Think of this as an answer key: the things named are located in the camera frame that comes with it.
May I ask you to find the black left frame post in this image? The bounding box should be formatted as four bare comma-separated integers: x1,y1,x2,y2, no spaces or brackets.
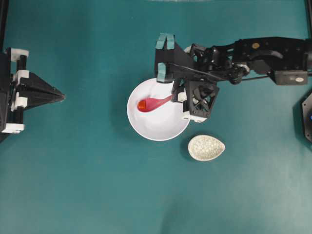
0,0,9,52

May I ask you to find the black frame post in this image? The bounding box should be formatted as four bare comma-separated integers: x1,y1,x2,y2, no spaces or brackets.
305,0,312,38
0,0,9,52

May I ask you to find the small red block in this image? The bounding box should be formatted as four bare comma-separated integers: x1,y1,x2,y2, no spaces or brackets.
137,100,146,111

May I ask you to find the speckled ceramic spoon rest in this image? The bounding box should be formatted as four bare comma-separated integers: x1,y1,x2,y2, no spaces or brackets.
188,135,225,161

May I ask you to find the white round bowl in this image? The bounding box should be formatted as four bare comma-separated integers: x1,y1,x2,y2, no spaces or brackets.
127,78,190,141

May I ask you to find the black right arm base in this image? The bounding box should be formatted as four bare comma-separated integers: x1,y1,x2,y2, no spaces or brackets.
301,93,312,142

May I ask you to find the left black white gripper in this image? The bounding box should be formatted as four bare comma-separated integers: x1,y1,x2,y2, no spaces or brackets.
0,47,65,141

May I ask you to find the black right frame post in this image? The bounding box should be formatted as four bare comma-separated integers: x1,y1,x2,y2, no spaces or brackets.
305,0,312,38

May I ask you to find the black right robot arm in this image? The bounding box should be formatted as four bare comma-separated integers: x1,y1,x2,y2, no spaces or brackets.
154,34,312,122

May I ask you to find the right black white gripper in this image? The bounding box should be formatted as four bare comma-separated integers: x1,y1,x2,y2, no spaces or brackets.
155,33,207,122

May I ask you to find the pink plastic spoon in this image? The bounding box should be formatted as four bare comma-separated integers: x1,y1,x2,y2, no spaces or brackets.
139,95,172,113

